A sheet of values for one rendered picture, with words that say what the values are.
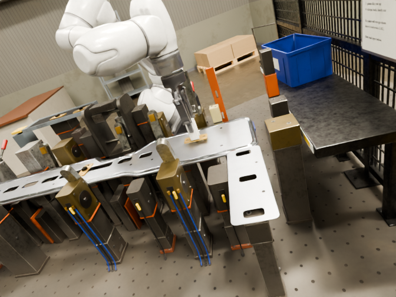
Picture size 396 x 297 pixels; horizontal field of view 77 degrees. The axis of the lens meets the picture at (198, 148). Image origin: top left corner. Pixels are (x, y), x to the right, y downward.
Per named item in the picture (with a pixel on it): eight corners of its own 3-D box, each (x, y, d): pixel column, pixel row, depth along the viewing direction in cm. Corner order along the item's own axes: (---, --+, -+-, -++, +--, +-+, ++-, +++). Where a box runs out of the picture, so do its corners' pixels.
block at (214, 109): (233, 183, 110) (208, 109, 93) (232, 178, 113) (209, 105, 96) (240, 181, 109) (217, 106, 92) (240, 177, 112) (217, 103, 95)
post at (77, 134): (112, 198, 131) (70, 134, 112) (115, 192, 135) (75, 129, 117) (120, 197, 130) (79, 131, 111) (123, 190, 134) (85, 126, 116)
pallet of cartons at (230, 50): (244, 52, 684) (240, 33, 661) (262, 55, 592) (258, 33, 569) (197, 71, 673) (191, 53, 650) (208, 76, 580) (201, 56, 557)
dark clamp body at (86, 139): (118, 202, 127) (78, 138, 109) (125, 187, 137) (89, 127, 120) (131, 199, 126) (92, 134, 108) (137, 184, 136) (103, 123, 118)
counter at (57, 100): (82, 116, 646) (63, 85, 606) (58, 159, 424) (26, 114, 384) (52, 128, 640) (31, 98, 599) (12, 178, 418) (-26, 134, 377)
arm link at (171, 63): (146, 61, 71) (154, 81, 74) (175, 51, 69) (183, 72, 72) (153, 56, 79) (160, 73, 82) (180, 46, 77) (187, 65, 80)
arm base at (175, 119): (167, 128, 176) (160, 125, 174) (182, 101, 169) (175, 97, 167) (170, 138, 160) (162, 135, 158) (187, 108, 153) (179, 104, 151)
